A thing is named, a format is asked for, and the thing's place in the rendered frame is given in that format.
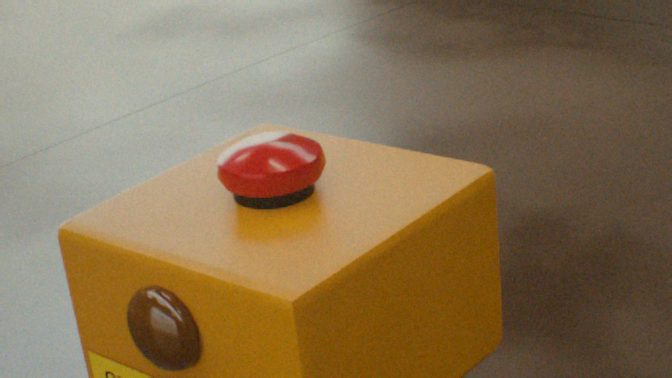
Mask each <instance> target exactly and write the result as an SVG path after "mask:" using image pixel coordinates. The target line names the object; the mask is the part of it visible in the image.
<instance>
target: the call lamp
mask: <svg viewBox="0 0 672 378"><path fill-rule="evenodd" d="M126 316H127V327H128V330H129V334H130V337H131V340H132V341H133V343H134V345H136V347H137V348H138V350H139V352H140V353H141V354H142V355H143V357H144V358H145V359H146V360H147V361H149V362H150V363H152V364H153V365H154V366H156V367H158V368H160V369H164V370H168V372H182V371H184V370H186V369H188V368H189V367H191V366H192V365H193V364H194V362H195V361H196V359H197V357H199V356H198V352H199V348H200V339H199V333H198V330H197V325H196V323H195V321H194V319H193V316H192V314H191V313H190V311H189V310H188V308H187V307H186V306H185V304H184V303H183V302H182V301H181V300H180V299H179V298H178V297H177V296H176V295H175V294H174V293H172V292H171V291H169V290H167V289H165V287H161V286H157V285H149V286H144V287H141V288H140V289H139V290H137V291H136V292H135V293H134V294H133V295H132V298H131V300H130V302H129V304H128V308H127V313H126Z"/></svg>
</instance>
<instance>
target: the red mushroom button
mask: <svg viewBox="0 0 672 378"><path fill-rule="evenodd" d="M325 164H326V159H325V156H324V152H323V149H322V147H321V145H320V144H319V143H318V142H317V141H315V140H313V139H309V137H305V136H302V135H298V134H294V133H290V132H265V133H259V134H254V135H251V137H248V138H246V139H244V140H242V141H239V142H238V143H236V144H234V145H232V146H231V147H229V148H227V149H226V150H224V151H223V153H221V154H220V155H219V157H218V159H217V172H216V175H217V178H218V180H219V181H220V182H221V183H222V185H224V186H225V187H226V189H227V190H228V191H229V192H231V193H233V194H236V195H240V196H246V197H272V196H280V195H286V194H290V193H294V192H298V191H300V190H303V189H305V187H307V186H309V185H311V184H314V183H315V182H316V181H317V180H318V179H319V178H320V177H321V175H322V172H323V169H324V166H325Z"/></svg>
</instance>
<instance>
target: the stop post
mask: <svg viewBox="0 0 672 378"><path fill-rule="evenodd" d="M265 132H290V133H294V134H298V135H302V136H305V137H309V139H313V140H315V141H317V142H318V143H319V144H320V145H321V147H322V149H323V152H324V156H325V159H326V164H325V166H324V169H323V172H322V175H321V177H320V178H319V179H318V180H317V181H316V182H315V183H314V184H311V185H309V186H307V187H305V189H303V190H300V191H298V192H294V193H290V194H286V195H280V196H272V197H246V196H240V195H236V194H233V193H231V192H229V191H228V190H227V189H226V187H225V186H224V185H222V183H221V182H220V181H219V180H218V178H217V175H216V172H217V159H218V157H219V155H220V154H221V153H223V151H224V150H226V149H227V148H229V147H231V146H232V145H234V144H236V143H238V142H239V141H242V140H244V139H246V138H248V137H251V135H254V134H259V133H265ZM57 240H58V244H59V249H60V254H61V258H62V260H63V263H64V269H65V273H66V278H67V283H68V287H69V293H70V298H71V303H72V307H73V312H74V317H75V322H76V327H77V331H78V332H79V336H80V341H81V346H82V350H83V356H84V361H85V365H86V370H87V375H88V378H464V377H465V376H466V375H467V374H468V373H470V372H471V371H472V370H473V369H474V368H475V367H477V366H478V365H479V364H480V363H481V362H482V360H485V359H486V358H487V357H488V356H489V355H490V354H492V353H493V352H494V351H495V350H496V349H497V348H498V346H499V344H500V341H501V336H502V330H503V322H502V302H501V281H500V261H499V241H498V220H497V200H496V180H495V175H494V173H493V170H492V168H490V167H489V166H487V165H484V164H479V163H473V162H467V161H462V160H457V159H451V158H445V157H440V156H434V155H428V154H423V152H418V151H412V150H406V149H401V148H395V147H390V146H384V145H378V144H373V143H367V142H361V141H356V140H351V139H344V137H339V136H334V135H328V134H322V133H317V132H311V131H306V130H300V129H294V128H289V127H283V126H278V125H272V124H262V125H258V126H255V127H253V128H251V129H249V130H247V131H245V132H243V133H240V134H238V136H236V137H234V138H232V139H230V140H228V141H226V142H224V143H222V144H218V145H216V146H214V147H212V148H210V149H208V150H206V151H204V153H202V154H199V155H197V156H195V157H193V158H191V159H189V160H187V161H185V162H183V163H181V164H179V165H176V166H173V167H171V168H170V169H169V170H167V171H165V172H163V173H161V174H159V175H157V176H155V177H153V178H151V179H149V180H147V181H144V182H142V183H140V184H138V185H136V186H133V188H131V189H129V190H127V191H125V192H123V193H121V194H119V195H117V196H115V197H113V198H111V199H109V200H107V201H105V202H103V203H101V204H98V205H96V206H94V207H91V208H89V209H87V211H85V212H83V213H81V214H79V215H77V216H75V217H73V218H71V219H69V220H67V221H65V222H63V223H62V224H61V225H60V226H59V227H58V233H57ZM149 285H157V286H161V287H165V289H167V290H169V291H171V292H172V293H174V294H175V295H176V296H177V297H178V298H179V299H180V300H181V301H182V302H183V303H184V304H185V306H186V307H187V308H188V310H189V311H190V313H191V314H192V316H193V319H194V321H195V323H196V325H197V330H198V333H199V339H200V348H199V352H198V356H199V357H197V359H196V361H195V362H194V364H193V365H192V366H191V367H189V368H188V369H186V370H184V371H182V372H168V370H164V369H160V368H158V367H156V366H154V365H153V364H152V363H150V362H149V361H147V360H146V359H145V358H144V357H143V355H142V354H141V353H140V352H139V350H138V348H137V347H136V345H134V343H133V341H132V340H131V337H130V334H129V330H128V327H127V316H126V313H127V308H128V304H129V302H130V300H131V298H132V295H133V294H134V293H135V292H136V291H137V290H139V289H140V288H141V287H144V286H149Z"/></svg>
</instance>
